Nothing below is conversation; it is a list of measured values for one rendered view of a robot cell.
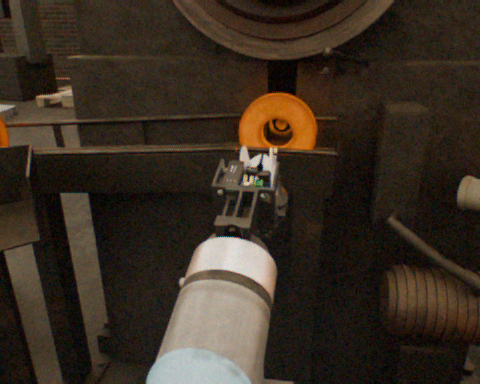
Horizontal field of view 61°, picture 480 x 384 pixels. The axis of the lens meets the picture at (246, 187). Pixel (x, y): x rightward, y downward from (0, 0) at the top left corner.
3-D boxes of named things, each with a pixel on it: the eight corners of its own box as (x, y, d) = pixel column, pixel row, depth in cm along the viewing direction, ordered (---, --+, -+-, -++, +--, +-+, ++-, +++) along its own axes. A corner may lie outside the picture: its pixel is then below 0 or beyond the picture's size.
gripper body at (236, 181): (282, 158, 49) (269, 231, 40) (282, 211, 54) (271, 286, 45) (219, 155, 50) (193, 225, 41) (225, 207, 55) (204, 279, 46)
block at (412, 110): (365, 207, 91) (378, 98, 82) (403, 210, 90) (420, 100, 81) (370, 229, 81) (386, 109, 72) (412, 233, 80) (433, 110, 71)
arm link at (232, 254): (272, 329, 42) (182, 318, 44) (278, 290, 46) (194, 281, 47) (271, 274, 36) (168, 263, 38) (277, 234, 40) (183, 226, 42)
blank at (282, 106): (230, 105, 84) (227, 108, 81) (304, 81, 79) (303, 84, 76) (255, 174, 89) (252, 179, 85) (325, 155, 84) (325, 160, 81)
